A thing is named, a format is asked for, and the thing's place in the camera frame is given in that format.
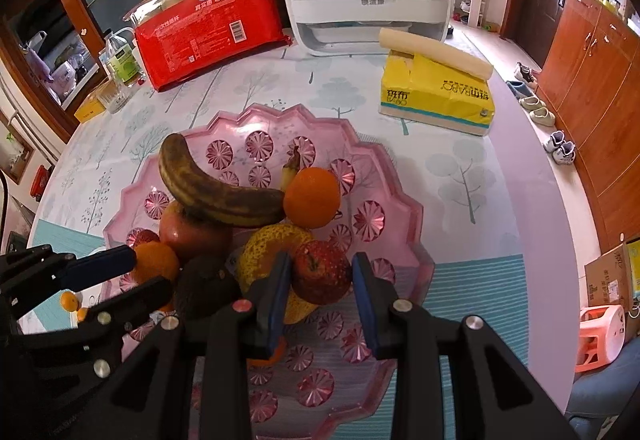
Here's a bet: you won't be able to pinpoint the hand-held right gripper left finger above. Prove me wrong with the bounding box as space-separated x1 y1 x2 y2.
95 252 293 440

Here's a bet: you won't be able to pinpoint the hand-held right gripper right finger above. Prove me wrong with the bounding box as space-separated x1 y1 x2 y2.
350 252 576 440

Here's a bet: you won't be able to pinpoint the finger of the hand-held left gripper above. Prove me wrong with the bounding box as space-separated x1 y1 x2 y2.
10 276 175 378
0 245 138 308

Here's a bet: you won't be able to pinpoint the medium orange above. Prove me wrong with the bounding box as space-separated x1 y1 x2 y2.
131 241 180 286

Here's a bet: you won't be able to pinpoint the wrinkled small red apple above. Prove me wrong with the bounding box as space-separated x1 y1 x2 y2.
292 240 352 305

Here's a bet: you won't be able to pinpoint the yellow speckled pear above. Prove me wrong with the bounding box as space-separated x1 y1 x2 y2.
236 224 321 325

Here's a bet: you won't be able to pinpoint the dark green avocado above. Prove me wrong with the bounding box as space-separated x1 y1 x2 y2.
175 252 243 321

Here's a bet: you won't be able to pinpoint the large red apple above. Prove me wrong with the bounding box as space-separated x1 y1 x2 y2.
159 202 236 263

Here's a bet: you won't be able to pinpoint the large orange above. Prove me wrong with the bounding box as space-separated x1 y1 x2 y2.
283 167 342 228

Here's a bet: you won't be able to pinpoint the overripe brown banana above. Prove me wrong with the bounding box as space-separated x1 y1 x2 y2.
158 132 303 227

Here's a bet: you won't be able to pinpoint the pink glass fruit plate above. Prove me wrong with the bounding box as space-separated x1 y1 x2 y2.
102 102 436 421

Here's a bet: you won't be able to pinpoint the tree print tablecloth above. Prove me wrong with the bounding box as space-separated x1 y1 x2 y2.
27 27 608 421

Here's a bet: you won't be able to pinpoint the yellow cardboard box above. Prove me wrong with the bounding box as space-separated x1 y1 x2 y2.
74 92 108 123

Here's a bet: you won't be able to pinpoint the clear glass cup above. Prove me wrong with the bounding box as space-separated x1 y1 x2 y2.
97 80 128 115

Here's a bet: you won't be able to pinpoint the green label clear bottle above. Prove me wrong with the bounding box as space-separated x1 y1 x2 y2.
102 27 143 88

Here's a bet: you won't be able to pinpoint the lilac kettle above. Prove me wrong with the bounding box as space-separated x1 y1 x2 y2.
27 32 55 86

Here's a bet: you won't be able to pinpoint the yellow tissue pack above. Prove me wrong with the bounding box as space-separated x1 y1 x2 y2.
378 50 497 137

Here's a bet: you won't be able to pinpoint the pink plastic stool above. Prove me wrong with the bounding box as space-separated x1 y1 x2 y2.
575 305 626 373

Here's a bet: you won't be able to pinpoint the brown cardboard box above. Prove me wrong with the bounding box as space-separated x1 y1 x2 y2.
584 240 640 321

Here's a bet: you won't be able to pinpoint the white blue shoes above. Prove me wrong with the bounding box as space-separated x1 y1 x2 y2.
544 131 577 165

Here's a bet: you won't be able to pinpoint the blue seat cushion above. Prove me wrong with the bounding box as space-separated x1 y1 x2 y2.
567 345 640 440

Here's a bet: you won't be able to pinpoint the red plastic package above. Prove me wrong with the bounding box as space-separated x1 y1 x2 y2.
134 0 292 92

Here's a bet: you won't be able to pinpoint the cream slippers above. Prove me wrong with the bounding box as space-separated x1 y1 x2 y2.
520 95 556 127

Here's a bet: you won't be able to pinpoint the cream cylindrical roll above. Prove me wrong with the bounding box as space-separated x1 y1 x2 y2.
378 27 495 81

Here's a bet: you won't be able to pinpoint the white countertop appliance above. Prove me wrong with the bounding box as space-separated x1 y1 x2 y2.
275 0 453 58

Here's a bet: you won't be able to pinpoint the wooden door cabinet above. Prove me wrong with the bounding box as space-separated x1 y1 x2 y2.
537 0 640 251

